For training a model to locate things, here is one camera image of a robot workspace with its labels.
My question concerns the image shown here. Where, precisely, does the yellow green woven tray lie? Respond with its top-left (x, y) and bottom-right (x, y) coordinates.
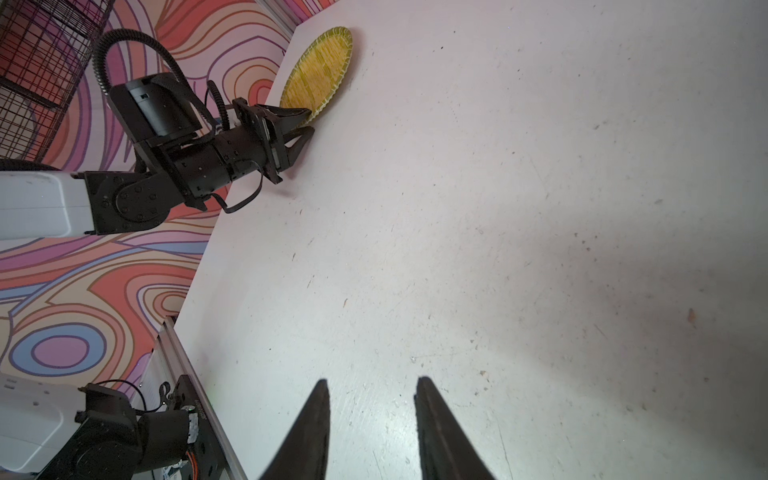
top-left (279, 26), bottom-right (354, 125)

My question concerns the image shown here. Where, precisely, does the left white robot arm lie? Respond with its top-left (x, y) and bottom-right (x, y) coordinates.
top-left (1, 73), bottom-right (314, 240)

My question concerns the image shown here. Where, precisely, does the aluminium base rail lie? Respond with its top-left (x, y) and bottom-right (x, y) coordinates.
top-left (35, 316), bottom-right (248, 480)

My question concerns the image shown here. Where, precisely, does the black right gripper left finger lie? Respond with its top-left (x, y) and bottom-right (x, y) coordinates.
top-left (261, 379), bottom-right (331, 480)

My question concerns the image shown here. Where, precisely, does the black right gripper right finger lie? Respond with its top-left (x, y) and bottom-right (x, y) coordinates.
top-left (414, 376), bottom-right (494, 480)

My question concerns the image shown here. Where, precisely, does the black wire basket left wall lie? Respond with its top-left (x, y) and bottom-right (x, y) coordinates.
top-left (1, 0), bottom-right (114, 163)

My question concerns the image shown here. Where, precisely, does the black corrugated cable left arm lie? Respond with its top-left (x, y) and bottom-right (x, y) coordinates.
top-left (92, 28), bottom-right (232, 130)

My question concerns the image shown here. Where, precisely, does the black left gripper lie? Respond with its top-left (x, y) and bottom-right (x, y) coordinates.
top-left (173, 98), bottom-right (315, 198)

